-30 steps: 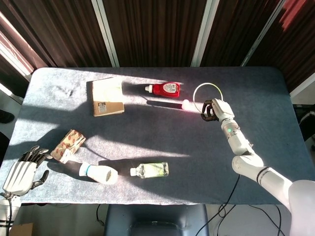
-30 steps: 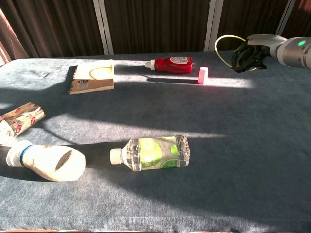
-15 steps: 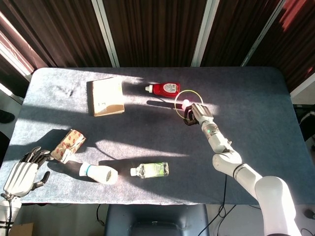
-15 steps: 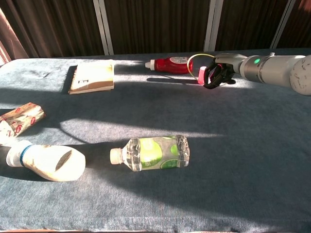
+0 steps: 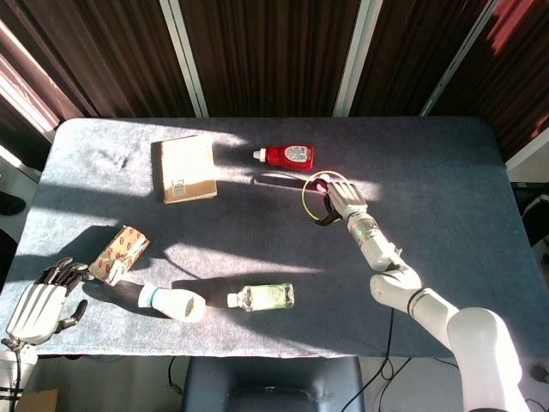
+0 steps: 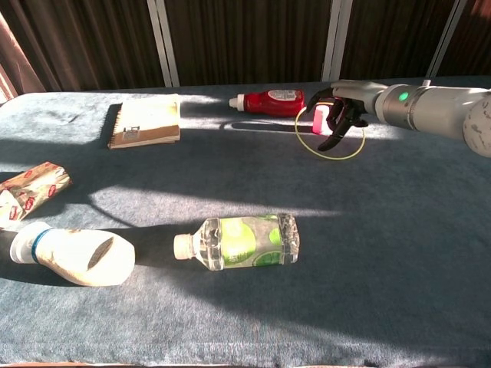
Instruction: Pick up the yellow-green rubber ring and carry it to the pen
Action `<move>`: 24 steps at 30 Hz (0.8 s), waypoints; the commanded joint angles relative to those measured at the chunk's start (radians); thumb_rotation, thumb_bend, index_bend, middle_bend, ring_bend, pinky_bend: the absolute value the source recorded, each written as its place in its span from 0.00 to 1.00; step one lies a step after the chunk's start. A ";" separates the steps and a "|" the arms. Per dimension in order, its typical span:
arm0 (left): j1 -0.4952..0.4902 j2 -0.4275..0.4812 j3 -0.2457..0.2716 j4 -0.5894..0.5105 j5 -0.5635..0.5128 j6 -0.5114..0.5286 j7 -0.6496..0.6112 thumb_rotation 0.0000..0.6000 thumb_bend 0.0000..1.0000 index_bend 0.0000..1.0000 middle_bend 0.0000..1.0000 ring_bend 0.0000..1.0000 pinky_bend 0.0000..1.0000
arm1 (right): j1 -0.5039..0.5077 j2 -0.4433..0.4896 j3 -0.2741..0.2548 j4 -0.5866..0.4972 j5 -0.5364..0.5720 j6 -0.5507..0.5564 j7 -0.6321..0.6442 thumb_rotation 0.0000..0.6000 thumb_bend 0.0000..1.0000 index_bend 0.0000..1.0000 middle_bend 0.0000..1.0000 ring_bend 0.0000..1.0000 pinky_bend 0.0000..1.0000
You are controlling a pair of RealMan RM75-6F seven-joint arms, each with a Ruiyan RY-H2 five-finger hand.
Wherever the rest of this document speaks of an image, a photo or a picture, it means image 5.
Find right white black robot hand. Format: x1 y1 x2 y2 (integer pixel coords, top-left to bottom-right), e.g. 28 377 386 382
315 179 369 227

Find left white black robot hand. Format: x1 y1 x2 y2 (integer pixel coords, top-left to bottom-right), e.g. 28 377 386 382
2 256 95 347

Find thin yellow ring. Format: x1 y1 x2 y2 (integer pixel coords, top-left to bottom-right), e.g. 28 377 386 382
301 170 349 225

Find red ketchup bottle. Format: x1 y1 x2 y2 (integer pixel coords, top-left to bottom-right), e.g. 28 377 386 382
251 144 315 172

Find brown cardboard box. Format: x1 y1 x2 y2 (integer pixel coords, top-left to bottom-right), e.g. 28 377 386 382
19 388 60 412

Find red patterned snack box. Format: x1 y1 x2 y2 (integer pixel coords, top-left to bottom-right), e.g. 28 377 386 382
88 225 152 287

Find black shoe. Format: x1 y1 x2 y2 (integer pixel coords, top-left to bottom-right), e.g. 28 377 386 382
0 191 27 217

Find grey blue table cloth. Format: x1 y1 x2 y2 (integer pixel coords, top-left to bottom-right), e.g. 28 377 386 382
0 116 544 360

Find clear plastic water bottle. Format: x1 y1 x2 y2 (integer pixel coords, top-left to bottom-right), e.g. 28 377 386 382
226 282 296 310

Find beige sauce bottle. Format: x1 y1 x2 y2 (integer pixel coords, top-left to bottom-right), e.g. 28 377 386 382
136 282 207 323

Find brown spiral notebook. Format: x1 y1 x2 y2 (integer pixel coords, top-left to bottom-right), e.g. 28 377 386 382
150 134 219 205

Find dark blue chair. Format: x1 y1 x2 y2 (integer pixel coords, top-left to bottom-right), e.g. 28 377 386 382
180 355 366 412

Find white partition post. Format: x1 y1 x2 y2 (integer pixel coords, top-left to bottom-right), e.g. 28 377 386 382
332 0 385 117
159 0 210 118
419 0 501 117

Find thin black cable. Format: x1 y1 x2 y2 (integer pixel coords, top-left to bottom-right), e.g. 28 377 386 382
166 355 186 395

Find black cable loop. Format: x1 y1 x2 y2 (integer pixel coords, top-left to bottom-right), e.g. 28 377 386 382
342 307 459 412

